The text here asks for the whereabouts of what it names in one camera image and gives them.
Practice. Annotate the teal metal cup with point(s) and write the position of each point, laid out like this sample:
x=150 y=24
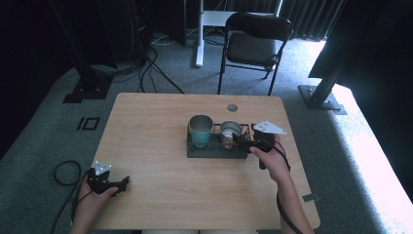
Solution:
x=200 y=135

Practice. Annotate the black folding chair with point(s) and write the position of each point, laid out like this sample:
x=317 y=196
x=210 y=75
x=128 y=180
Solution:
x=251 y=48

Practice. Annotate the grey table grommet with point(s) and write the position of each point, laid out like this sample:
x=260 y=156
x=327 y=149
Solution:
x=232 y=108

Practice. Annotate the grey tape piece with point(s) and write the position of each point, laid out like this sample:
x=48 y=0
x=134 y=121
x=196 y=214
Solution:
x=311 y=197

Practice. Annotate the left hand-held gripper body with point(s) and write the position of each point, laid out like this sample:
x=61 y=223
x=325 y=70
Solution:
x=99 y=182

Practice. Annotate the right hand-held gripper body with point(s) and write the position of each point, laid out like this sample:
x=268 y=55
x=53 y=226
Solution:
x=264 y=139

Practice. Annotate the steel cup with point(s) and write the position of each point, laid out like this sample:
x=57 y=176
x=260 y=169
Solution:
x=230 y=133

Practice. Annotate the person's left hand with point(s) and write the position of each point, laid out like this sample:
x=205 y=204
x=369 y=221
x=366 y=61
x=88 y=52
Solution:
x=92 y=203

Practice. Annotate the black metal stand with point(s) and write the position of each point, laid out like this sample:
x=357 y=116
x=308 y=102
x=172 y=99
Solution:
x=87 y=87
x=319 y=97

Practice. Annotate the person's right hand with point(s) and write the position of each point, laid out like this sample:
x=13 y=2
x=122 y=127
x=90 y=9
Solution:
x=274 y=164

